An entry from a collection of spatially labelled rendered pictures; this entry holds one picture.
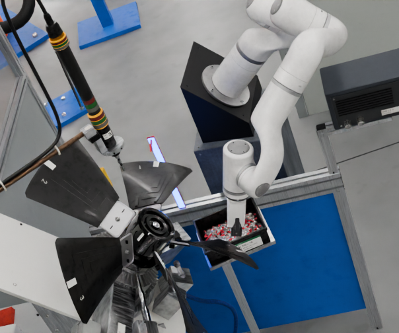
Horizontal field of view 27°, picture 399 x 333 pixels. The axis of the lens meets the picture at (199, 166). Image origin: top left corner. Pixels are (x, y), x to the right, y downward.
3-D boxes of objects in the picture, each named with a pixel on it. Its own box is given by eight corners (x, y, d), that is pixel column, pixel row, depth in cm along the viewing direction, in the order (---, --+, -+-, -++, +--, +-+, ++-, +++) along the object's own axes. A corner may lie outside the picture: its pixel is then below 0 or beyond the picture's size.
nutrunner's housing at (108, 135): (113, 160, 223) (41, 20, 195) (106, 155, 226) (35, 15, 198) (125, 152, 225) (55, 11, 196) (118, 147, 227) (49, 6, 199)
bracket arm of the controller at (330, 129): (318, 137, 266) (316, 131, 264) (317, 132, 268) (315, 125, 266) (392, 120, 261) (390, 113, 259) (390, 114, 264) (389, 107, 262)
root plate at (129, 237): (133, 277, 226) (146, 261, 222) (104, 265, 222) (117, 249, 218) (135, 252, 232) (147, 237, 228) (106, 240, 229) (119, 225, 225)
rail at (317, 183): (97, 246, 298) (88, 231, 293) (98, 238, 301) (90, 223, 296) (345, 189, 280) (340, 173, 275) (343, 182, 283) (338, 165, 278)
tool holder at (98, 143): (102, 164, 220) (88, 137, 214) (90, 154, 225) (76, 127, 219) (129, 145, 222) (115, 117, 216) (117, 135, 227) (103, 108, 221)
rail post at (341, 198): (372, 330, 330) (332, 192, 281) (370, 322, 333) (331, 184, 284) (382, 328, 329) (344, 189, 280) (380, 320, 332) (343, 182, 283)
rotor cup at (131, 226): (156, 278, 233) (180, 251, 226) (110, 259, 228) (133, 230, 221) (158, 240, 244) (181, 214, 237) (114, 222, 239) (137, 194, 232)
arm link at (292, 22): (279, 36, 278) (237, 12, 274) (296, 4, 276) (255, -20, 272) (317, 52, 229) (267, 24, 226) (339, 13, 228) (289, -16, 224)
